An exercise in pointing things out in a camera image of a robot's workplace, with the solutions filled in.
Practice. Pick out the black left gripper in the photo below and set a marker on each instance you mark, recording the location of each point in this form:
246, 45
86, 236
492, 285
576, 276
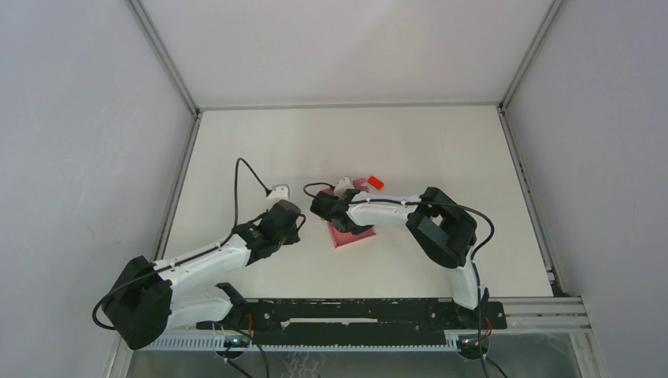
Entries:
292, 236

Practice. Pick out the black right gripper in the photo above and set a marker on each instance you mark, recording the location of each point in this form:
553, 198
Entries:
361, 228

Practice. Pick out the pink cardboard box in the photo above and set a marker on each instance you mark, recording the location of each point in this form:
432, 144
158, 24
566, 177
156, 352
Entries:
341, 239

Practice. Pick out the small orange block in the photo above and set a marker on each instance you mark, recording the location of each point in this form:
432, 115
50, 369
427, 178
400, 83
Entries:
376, 183

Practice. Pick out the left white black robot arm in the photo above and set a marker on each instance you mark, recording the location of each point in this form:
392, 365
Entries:
152, 297

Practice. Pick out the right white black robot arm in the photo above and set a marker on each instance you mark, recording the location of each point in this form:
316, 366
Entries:
443, 229

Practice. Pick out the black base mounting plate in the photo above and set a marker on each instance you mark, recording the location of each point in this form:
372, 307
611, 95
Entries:
373, 334

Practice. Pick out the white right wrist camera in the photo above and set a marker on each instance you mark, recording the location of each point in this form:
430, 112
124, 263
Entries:
343, 185

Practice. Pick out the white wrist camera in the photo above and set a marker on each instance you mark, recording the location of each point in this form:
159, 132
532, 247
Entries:
278, 193
343, 185

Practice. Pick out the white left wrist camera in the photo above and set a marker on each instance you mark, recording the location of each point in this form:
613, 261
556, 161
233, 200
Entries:
278, 193

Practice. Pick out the white slotted cable duct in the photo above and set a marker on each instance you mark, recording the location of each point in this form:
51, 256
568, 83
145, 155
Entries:
210, 342

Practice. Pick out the aluminium front frame rail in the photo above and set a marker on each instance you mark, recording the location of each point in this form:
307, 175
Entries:
273, 315

